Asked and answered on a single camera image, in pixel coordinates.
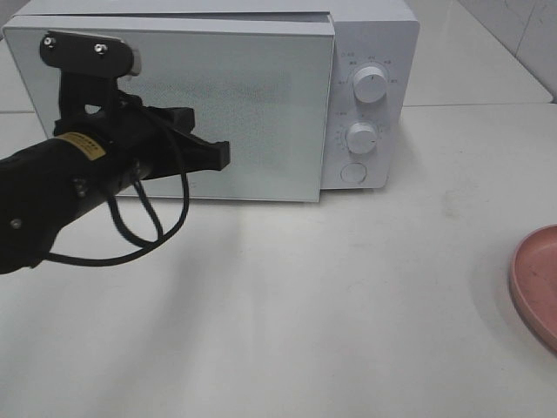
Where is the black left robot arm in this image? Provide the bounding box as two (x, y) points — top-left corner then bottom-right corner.
(1, 92), (231, 273)

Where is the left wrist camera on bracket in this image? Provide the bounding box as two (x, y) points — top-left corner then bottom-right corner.
(39, 30), (141, 120)

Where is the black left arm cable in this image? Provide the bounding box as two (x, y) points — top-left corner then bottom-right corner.
(45, 99), (191, 266)

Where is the white microwave door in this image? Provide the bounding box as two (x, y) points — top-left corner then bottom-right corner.
(4, 13), (334, 202)

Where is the pink round plate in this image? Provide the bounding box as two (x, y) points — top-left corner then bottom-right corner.
(509, 225), (556, 353)

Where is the round white door button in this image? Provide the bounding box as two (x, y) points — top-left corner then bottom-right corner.
(340, 163), (367, 184)

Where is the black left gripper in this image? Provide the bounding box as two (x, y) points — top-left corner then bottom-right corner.
(54, 93), (230, 179)

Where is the white dial knob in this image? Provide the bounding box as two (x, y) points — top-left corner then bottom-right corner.
(352, 64), (387, 104)
(346, 122), (379, 155)

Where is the white microwave oven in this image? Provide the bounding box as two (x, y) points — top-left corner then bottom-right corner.
(3, 1), (419, 201)

